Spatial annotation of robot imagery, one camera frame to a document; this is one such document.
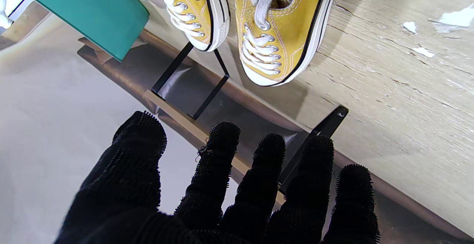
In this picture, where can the small wooden stand black legs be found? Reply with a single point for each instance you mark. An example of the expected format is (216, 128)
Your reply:
(177, 116)

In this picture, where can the teal plastic basin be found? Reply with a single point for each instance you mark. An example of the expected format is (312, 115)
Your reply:
(92, 14)

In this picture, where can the yellow canvas sneaker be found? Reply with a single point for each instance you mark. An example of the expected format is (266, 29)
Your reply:
(189, 3)
(292, 29)

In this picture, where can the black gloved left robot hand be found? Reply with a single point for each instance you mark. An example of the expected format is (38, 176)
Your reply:
(129, 199)

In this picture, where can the white paper scrap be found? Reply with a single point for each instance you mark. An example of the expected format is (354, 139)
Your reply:
(423, 51)
(409, 26)
(453, 19)

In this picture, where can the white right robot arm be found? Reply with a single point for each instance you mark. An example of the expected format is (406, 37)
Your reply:
(3, 3)

